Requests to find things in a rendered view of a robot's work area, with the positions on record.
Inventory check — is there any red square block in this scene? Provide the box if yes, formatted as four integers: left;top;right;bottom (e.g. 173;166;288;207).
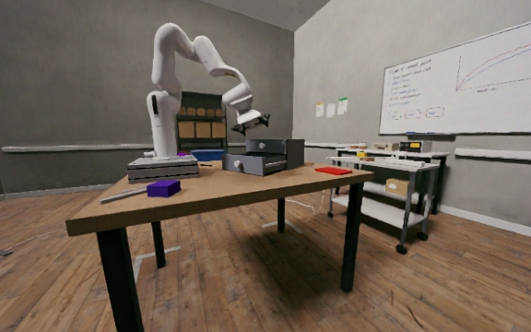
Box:
315;167;353;175

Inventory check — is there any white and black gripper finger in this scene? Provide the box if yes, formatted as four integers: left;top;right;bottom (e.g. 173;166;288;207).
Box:
231;123;247;136
257;113;270;127

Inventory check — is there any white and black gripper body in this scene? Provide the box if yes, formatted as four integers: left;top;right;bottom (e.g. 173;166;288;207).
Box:
237;109;264;133

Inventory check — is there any purple block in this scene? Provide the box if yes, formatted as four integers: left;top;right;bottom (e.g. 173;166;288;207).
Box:
147;180;181;197

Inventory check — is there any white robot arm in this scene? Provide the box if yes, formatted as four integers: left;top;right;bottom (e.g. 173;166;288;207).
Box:
144;23;254;160

